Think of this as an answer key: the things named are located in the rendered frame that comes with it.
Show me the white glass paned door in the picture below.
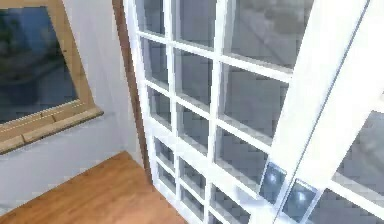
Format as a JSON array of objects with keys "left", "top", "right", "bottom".
[
  {"left": 273, "top": 0, "right": 384, "bottom": 224},
  {"left": 122, "top": 0, "right": 370, "bottom": 224}
]

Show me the wooden framed window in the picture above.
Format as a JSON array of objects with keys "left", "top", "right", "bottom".
[{"left": 0, "top": 0, "right": 105, "bottom": 156}]

